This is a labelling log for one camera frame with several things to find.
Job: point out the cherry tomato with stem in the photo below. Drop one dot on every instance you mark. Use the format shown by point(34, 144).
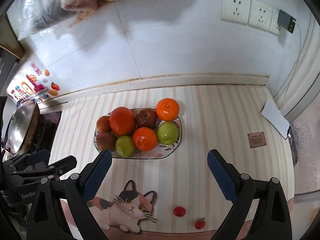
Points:
point(200, 224)

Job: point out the large orange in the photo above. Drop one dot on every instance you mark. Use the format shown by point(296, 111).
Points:
point(122, 121)

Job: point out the steel wok with lid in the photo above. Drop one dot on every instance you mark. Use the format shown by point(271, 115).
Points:
point(22, 127)

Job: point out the white folded paper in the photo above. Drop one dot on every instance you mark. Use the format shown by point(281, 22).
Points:
point(273, 115)

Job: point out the green apple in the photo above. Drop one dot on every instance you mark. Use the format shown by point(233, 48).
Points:
point(167, 133)
point(125, 146)

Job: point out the dark red apple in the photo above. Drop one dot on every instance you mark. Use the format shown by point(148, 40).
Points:
point(146, 117)

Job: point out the small orange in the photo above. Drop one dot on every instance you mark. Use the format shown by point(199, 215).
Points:
point(167, 109)
point(145, 139)

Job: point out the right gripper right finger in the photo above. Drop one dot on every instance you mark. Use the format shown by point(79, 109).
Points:
point(272, 217)

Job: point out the right white wall socket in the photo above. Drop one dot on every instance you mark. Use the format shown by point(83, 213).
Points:
point(260, 15)

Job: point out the white wall socket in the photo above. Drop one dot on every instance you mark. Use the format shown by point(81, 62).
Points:
point(236, 11)
point(260, 15)

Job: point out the round cherry tomato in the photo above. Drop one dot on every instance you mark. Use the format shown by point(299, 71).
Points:
point(179, 211)

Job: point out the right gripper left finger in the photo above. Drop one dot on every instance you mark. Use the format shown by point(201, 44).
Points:
point(47, 219)

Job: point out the colourful wall stickers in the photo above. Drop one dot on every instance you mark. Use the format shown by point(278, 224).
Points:
point(34, 79)

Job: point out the black plug adapter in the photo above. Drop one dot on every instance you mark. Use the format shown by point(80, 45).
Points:
point(286, 21)

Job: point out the plastic bag dark contents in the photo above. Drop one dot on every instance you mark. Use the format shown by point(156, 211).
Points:
point(28, 17)

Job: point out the small dark orange persimmon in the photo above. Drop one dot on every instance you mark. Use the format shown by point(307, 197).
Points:
point(103, 124)

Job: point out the left white wall socket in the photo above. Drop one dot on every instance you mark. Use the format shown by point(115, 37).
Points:
point(236, 11)

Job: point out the brown mat label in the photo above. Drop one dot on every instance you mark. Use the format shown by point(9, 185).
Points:
point(256, 139)

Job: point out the black gas stove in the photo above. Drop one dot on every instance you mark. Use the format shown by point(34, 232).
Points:
point(46, 131)

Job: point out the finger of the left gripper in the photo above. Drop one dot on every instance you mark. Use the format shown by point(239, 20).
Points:
point(56, 169)
point(28, 159)

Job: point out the brown red apple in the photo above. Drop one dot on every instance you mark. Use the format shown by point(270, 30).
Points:
point(106, 141)

